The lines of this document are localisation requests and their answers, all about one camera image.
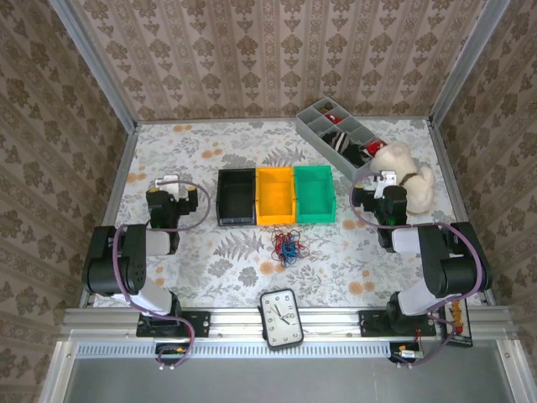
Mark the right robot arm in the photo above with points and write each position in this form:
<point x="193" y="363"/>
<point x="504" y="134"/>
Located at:
<point x="453" y="260"/>

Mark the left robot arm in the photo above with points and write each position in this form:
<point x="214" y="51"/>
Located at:
<point x="126" y="260"/>

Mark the small brown item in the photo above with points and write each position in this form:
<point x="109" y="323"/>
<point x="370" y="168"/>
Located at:
<point x="325" y="107"/>

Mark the small electronics board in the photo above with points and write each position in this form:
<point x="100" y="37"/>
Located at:
<point x="407" y="352"/>
<point x="172" y="352"/>

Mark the black white striped sock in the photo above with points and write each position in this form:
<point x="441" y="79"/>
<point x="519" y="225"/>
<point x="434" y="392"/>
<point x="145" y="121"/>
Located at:
<point x="340" y="140"/>

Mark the small red item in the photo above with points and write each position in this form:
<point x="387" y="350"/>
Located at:
<point x="333" y="118"/>

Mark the cream plush dog toy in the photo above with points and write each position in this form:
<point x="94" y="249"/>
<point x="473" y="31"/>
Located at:
<point x="398" y="161"/>

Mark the grey divided organizer tray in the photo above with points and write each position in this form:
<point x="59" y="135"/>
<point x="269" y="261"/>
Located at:
<point x="312" y="119"/>

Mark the floral patterned tablecloth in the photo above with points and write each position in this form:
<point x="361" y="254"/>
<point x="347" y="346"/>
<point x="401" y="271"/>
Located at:
<point x="251" y="142"/>

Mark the black framed analog clock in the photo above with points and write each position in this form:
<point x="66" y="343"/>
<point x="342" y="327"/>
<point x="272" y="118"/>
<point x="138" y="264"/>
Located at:
<point x="280" y="319"/>

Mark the black plastic bin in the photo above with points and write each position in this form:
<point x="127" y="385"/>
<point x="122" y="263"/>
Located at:
<point x="236" y="197"/>

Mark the aluminium frame post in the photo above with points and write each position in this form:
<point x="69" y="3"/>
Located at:
<point x="470" y="59"/>
<point x="92" y="63"/>

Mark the green plastic bin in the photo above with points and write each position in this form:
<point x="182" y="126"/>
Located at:
<point x="314" y="195"/>

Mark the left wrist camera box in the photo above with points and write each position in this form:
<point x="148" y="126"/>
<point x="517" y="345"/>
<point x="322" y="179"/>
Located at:
<point x="168" y="181"/>

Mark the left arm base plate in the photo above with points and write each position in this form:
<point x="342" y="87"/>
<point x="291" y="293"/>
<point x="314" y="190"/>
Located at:
<point x="197" y="323"/>

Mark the yellow plastic bin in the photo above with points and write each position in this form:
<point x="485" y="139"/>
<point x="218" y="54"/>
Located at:
<point x="275" y="197"/>

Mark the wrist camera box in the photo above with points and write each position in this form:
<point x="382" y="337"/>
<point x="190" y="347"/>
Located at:
<point x="387" y="176"/>
<point x="168" y="181"/>

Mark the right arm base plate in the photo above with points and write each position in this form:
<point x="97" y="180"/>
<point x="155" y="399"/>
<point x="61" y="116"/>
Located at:
<point x="371" y="323"/>

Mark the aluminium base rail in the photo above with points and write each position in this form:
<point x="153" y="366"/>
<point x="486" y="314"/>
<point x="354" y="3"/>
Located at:
<point x="235" y="321"/>

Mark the red white item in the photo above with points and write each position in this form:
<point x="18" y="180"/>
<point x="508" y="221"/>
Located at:
<point x="375" y="147"/>

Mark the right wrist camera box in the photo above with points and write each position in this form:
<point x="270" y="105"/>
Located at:
<point x="387" y="176"/>

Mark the black connector board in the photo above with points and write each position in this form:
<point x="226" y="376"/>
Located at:
<point x="457" y="323"/>

